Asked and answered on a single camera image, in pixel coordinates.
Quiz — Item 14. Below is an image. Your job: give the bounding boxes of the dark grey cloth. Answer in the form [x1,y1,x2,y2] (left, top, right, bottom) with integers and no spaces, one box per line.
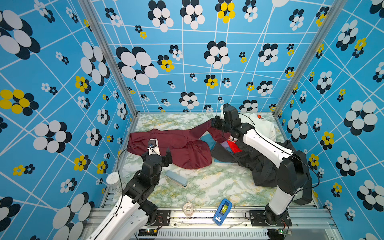
[211,143,278,188]

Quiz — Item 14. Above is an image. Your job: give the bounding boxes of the maroon button shirt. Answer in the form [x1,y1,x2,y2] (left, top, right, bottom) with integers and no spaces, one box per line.
[127,120,230,170]

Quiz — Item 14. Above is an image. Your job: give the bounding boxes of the aluminium front rail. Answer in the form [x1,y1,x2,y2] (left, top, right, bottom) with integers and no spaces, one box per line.
[86,206,338,240]

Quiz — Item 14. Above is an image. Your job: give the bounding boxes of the clear tape roll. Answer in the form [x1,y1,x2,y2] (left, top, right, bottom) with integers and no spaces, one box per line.
[183,202,194,217]

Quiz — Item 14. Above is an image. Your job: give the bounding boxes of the red cloth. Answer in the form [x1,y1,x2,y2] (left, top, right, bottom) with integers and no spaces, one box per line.
[227,141,242,153]

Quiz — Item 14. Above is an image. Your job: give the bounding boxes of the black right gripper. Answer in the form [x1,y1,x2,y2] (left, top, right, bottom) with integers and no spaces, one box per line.
[210,116,233,135]

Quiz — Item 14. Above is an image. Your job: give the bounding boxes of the aluminium frame corner post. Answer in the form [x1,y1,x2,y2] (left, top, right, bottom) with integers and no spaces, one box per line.
[79,0,138,119]

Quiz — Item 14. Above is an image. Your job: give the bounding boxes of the white cloth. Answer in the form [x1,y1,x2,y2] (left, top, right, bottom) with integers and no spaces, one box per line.
[239,113,276,141]

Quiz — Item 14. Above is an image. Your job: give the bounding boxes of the grey blue board eraser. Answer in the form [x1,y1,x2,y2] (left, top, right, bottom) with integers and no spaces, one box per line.
[165,171,188,188]

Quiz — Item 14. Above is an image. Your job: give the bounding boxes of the teal blue cloth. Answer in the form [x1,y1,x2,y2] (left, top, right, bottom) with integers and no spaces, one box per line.
[199,134,238,166]

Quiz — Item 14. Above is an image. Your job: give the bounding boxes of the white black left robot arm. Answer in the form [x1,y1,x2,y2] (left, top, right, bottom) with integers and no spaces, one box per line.
[88,139,173,240]

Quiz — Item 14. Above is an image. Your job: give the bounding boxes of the lilac purple cloth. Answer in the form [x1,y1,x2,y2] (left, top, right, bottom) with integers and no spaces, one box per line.
[221,141,232,151]

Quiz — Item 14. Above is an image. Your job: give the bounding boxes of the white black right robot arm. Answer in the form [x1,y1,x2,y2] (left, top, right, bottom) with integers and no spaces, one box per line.
[211,104,312,226]

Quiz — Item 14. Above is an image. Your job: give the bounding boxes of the right aluminium corner post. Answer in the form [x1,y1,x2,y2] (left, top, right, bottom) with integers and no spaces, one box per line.
[273,0,348,119]

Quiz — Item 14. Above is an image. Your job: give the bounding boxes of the white round container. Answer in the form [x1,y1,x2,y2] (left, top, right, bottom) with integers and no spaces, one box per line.
[106,172,120,188]

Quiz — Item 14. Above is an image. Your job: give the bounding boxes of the blue tape dispenser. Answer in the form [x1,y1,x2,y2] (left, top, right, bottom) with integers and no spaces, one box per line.
[213,199,232,226]

